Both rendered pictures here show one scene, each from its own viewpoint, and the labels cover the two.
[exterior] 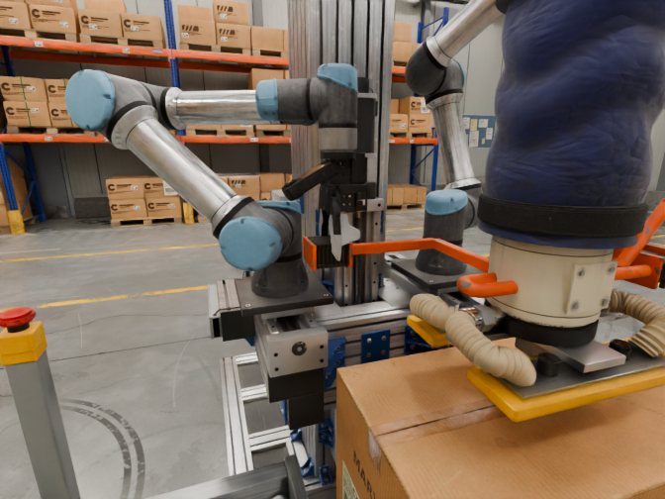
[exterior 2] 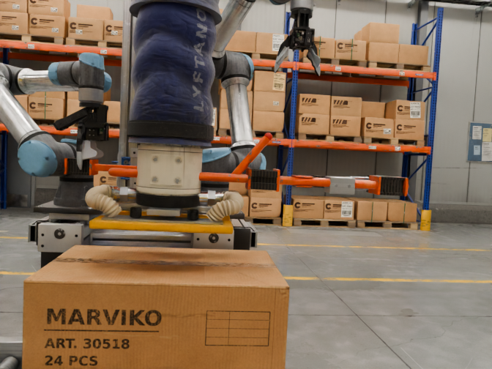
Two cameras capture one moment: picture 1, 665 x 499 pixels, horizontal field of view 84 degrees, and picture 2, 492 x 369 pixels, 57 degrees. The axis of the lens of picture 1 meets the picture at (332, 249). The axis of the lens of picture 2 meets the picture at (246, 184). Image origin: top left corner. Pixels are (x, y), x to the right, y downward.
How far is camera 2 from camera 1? 1.00 m
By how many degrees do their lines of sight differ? 17
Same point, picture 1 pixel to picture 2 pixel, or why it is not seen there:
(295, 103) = (65, 74)
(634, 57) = (157, 47)
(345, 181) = (93, 121)
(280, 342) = (46, 225)
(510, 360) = (97, 198)
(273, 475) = not seen: hidden behind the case
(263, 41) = (235, 42)
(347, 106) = (91, 75)
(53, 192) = (19, 181)
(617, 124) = (157, 77)
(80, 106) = not seen: outside the picture
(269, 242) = (44, 155)
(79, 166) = not seen: hidden behind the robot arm
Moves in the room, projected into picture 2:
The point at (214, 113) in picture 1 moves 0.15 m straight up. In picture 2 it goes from (43, 83) to (44, 41)
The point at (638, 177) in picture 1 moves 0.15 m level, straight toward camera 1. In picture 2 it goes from (174, 105) to (115, 98)
